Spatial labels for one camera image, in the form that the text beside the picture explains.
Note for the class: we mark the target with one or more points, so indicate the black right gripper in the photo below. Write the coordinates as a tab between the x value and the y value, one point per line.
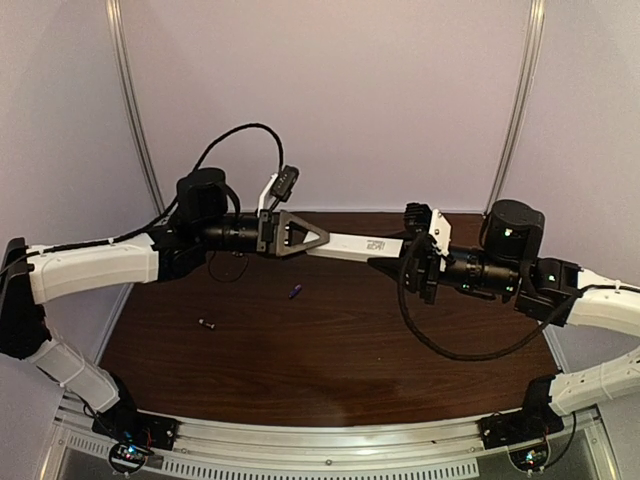
430	270

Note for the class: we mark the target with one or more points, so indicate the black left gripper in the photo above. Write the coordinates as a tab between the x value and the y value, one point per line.
268	232

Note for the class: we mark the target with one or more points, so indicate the white remote control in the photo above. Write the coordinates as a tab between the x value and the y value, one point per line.
360	248

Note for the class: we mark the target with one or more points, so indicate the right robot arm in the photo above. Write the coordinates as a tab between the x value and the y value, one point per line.
506	265

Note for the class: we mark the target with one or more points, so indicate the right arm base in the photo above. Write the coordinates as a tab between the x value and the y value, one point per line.
525	434

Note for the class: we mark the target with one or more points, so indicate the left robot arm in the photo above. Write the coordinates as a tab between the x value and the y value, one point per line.
207	219

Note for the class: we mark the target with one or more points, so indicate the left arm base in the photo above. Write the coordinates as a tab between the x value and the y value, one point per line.
138	442

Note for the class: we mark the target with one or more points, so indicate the purple battery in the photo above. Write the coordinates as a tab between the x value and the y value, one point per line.
295	291

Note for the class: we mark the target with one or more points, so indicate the black silver battery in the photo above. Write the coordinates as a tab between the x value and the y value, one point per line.
206	324

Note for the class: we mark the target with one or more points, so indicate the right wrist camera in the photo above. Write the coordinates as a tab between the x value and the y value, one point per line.
420	218

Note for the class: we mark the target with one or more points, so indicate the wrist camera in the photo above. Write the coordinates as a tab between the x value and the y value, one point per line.
278	189
420	218

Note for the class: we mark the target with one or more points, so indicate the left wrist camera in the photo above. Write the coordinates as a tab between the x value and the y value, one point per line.
278	189

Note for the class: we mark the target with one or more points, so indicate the aluminium front rail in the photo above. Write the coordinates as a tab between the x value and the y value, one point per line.
450	449

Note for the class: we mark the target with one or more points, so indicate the left aluminium frame post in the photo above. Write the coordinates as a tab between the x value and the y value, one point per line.
133	114

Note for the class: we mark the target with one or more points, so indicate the aluminium frame post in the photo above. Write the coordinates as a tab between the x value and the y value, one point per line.
133	114
528	67

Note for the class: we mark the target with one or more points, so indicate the right aluminium frame post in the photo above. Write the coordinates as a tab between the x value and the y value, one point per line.
528	67

